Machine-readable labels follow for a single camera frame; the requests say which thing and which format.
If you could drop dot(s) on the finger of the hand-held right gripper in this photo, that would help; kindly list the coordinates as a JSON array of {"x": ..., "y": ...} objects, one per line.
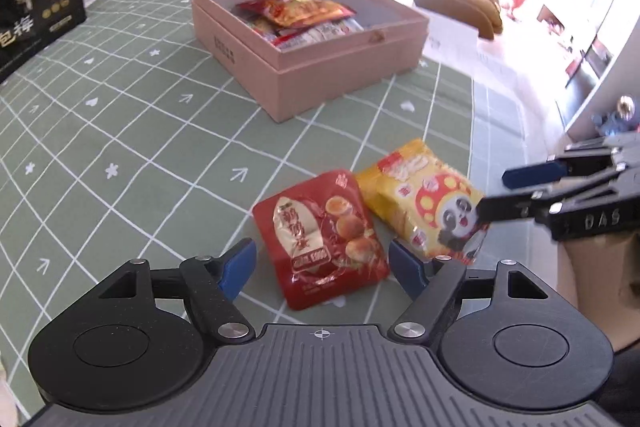
[
  {"x": 505, "y": 209},
  {"x": 530, "y": 174}
]

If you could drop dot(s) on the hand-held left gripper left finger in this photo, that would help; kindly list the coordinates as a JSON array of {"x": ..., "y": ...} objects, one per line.
[{"x": 235, "y": 268}]

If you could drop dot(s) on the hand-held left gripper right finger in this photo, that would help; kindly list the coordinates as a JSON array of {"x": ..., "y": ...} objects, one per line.
[{"x": 407, "y": 269}]

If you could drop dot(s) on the yellow panda snack packet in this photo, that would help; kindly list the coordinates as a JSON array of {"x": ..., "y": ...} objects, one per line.
[{"x": 425, "y": 197}]

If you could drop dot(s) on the green checked tablecloth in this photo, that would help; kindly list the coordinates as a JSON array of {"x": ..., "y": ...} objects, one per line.
[{"x": 125, "y": 117}]

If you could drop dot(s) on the person's right forearm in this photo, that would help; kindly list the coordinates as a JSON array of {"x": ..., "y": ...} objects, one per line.
[{"x": 600, "y": 277}]

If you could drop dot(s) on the red toy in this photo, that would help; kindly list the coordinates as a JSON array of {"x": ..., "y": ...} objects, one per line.
[{"x": 519, "y": 2}]

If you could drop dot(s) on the red egg yolk snack packet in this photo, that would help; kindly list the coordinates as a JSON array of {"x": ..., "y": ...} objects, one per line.
[{"x": 315, "y": 237}]

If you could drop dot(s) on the small red white snack packet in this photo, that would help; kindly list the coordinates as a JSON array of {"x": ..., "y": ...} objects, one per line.
[{"x": 262, "y": 29}]

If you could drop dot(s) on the large black snack bag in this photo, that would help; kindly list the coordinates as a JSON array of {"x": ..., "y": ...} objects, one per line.
[{"x": 35, "y": 12}]

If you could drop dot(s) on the white and red snack packet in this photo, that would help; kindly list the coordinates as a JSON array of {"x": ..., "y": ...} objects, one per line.
[{"x": 325, "y": 33}]

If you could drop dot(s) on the blue toy figure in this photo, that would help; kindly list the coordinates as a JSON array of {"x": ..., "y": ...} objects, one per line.
[{"x": 617, "y": 117}]

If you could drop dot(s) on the red and yellow snack packet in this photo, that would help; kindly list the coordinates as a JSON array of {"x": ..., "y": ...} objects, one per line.
[{"x": 300, "y": 9}]

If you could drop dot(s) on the pink cardboard box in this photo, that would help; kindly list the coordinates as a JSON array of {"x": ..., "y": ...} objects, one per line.
[{"x": 320, "y": 77}]

